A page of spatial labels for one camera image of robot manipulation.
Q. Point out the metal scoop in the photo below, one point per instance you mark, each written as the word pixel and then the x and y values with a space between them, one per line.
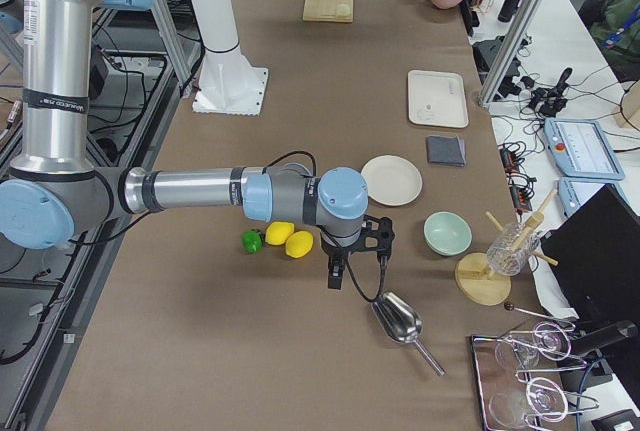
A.
pixel 403 325

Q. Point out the grey folded cloth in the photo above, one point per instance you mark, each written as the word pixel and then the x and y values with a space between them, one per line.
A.
pixel 446 150

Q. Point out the seated person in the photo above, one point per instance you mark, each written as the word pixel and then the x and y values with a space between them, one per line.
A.
pixel 614 27

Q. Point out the cream round plate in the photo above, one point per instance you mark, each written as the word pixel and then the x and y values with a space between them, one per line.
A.
pixel 392 180

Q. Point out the black monitor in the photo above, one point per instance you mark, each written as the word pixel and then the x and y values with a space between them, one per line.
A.
pixel 597 249

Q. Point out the yellow lemon far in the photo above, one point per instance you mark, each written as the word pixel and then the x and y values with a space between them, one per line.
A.
pixel 278 232

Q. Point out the wooden cutting board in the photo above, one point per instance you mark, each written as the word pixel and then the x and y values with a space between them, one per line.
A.
pixel 324 11

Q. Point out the teach pendant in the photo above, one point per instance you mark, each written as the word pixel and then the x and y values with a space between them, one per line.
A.
pixel 574 192
pixel 581 149

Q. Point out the yellow lemon near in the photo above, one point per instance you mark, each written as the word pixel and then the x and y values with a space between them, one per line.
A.
pixel 299 244

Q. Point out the teach pendant far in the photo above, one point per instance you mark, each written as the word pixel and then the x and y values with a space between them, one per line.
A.
pixel 581 149

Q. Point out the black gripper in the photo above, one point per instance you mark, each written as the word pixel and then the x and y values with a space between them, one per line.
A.
pixel 333 251

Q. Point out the teach pendant near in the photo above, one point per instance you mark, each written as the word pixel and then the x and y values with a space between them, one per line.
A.
pixel 574 192

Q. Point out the wooden cup stand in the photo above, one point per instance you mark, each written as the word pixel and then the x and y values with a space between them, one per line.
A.
pixel 478 282

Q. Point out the cream rectangular tray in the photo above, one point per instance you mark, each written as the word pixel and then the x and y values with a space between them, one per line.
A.
pixel 437 99

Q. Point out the aluminium frame post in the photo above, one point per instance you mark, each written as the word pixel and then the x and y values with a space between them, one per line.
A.
pixel 507 51

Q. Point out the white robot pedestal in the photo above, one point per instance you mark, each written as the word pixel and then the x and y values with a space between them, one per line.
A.
pixel 228 83

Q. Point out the yellow lemon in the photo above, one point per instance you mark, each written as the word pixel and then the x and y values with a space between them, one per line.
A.
pixel 299 244
pixel 278 232

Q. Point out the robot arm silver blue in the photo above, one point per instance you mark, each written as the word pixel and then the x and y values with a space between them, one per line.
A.
pixel 54 192

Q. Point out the green lime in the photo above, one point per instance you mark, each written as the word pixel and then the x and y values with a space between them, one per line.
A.
pixel 252 240

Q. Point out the clear glass cup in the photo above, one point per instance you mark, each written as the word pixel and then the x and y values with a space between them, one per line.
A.
pixel 512 249

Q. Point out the metal glass rack tray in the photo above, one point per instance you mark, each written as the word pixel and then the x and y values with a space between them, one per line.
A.
pixel 517 377

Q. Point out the mint green bowl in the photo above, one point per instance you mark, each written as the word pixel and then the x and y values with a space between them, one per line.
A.
pixel 447 234

